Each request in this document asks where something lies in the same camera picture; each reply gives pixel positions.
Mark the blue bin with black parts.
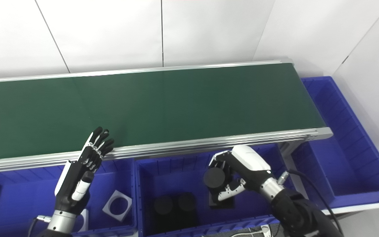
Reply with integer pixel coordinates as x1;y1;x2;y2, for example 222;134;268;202
134;143;303;237

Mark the blue bin with white parts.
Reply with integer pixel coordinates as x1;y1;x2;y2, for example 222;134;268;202
0;160;137;237

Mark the white square part with hole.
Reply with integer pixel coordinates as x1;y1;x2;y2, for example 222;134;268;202
74;208;89;232
102;190;133;222

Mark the aluminium conveyor leg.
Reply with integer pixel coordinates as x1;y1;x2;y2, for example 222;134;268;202
278;138;312;198

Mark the empty blue bin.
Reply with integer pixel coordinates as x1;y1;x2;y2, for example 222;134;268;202
290;76;379;208

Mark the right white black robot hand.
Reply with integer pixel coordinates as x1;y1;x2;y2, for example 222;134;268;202
208;145;272;202

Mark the black cylinder-on-block part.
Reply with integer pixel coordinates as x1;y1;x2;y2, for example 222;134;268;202
176;192;200;229
152;195;178;235
203;167;235;210

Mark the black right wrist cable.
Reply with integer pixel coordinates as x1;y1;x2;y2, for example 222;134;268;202
277;169;344;237

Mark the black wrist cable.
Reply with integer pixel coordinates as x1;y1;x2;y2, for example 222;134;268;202
277;169;344;237
28;215;52;237

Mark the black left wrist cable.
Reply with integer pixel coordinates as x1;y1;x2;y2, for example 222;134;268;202
28;215;52;237

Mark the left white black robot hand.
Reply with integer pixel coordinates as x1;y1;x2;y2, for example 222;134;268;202
54;127;115;215

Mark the green conveyor belt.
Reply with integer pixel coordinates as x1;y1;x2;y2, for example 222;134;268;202
0;63;326;162
0;59;334;174

